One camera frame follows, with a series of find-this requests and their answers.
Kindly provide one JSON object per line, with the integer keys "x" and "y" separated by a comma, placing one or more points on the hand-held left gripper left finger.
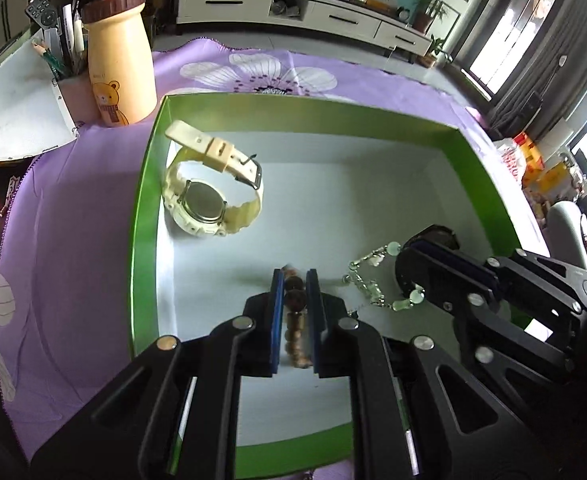
{"x": 275, "y": 320}

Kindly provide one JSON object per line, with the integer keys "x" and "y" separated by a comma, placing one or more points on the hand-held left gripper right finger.
{"x": 313, "y": 320}

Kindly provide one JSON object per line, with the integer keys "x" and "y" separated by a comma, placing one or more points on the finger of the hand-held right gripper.
{"x": 433, "y": 275}
{"x": 458, "y": 262}

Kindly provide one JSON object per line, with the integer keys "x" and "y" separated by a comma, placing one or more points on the green cardboard box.
{"x": 298, "y": 200}

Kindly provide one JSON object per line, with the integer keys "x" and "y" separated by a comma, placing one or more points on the grey chair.
{"x": 568, "y": 225}

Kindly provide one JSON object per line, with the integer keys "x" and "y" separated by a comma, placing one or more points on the white plastic bag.
{"x": 508, "y": 157}

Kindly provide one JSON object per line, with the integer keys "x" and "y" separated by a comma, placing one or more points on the yellow red package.
{"x": 533, "y": 152}

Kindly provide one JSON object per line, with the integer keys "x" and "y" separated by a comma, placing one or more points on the cream wrist watch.
{"x": 198, "y": 205}

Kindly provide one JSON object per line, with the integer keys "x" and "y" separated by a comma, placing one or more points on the purple floral tablecloth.
{"x": 98, "y": 210}

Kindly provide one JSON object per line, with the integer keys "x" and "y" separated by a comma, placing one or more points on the small potted plant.
{"x": 433, "y": 50}

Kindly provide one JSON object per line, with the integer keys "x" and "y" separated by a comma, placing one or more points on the grey curtain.
{"x": 558, "y": 60}

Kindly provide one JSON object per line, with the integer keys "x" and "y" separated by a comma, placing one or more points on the tall potted plant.
{"x": 428, "y": 12}

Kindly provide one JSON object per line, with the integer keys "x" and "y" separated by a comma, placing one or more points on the white tv cabinet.
{"x": 323, "y": 12}

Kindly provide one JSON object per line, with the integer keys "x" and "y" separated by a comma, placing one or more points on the pink pen holder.
{"x": 76, "y": 102}

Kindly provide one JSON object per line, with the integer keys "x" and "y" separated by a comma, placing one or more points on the cream bear bottle brown lid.
{"x": 116, "y": 60}

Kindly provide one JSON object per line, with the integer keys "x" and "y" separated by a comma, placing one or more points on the dark plant stand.
{"x": 153, "y": 5}

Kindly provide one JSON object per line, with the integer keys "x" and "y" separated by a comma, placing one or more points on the white card sheet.
{"x": 13, "y": 105}

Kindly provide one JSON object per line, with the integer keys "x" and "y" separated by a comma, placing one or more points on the green pencil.
{"x": 48, "y": 57}

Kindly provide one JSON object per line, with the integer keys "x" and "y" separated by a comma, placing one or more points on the white pen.
{"x": 77, "y": 32}

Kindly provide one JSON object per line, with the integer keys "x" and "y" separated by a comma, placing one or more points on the grey remote control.
{"x": 42, "y": 11}

